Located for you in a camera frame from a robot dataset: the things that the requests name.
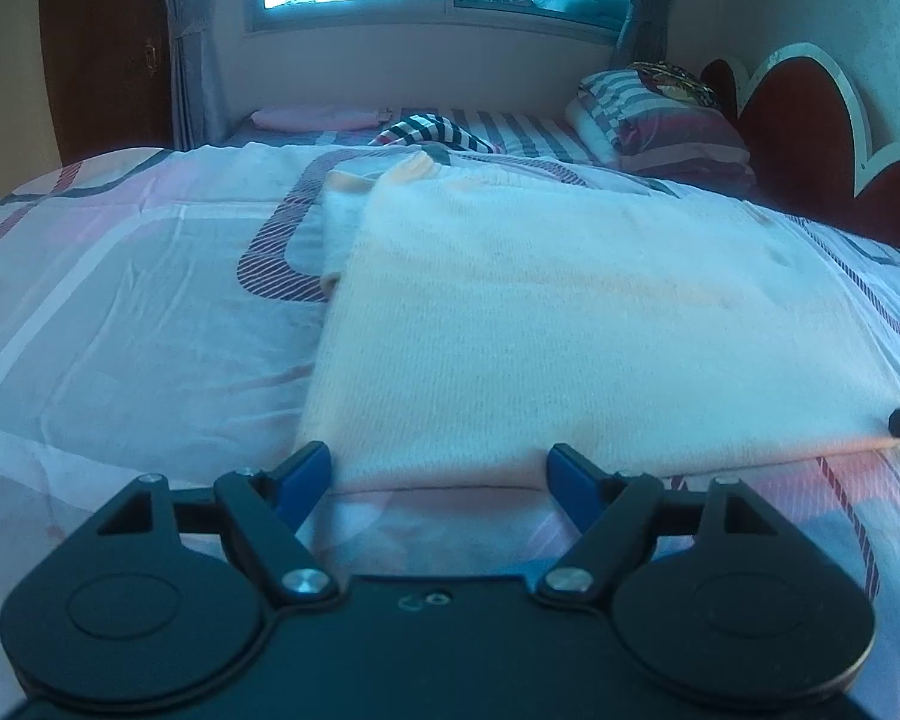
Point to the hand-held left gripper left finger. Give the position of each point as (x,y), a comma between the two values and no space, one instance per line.
(304,476)

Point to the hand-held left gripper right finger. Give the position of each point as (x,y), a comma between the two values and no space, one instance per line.
(574,480)

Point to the white knitted sweater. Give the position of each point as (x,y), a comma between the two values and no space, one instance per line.
(570,330)

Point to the pastel patterned bed sheet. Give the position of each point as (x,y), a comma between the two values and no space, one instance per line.
(135,300)

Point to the red scalloped headboard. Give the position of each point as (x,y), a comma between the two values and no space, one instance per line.
(802,135)

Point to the striped bed sheet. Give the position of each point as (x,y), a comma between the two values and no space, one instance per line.
(525,131)

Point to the pink pillow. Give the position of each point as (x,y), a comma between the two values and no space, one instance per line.
(315,117)

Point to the striped folded quilt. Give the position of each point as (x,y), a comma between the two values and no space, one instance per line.
(667,131)

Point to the black and white striped cloth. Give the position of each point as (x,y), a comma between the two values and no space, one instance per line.
(435,131)

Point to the grey curtain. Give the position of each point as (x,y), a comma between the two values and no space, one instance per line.
(191,52)
(645,15)

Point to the dark wooden door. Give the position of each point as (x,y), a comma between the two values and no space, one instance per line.
(101,52)

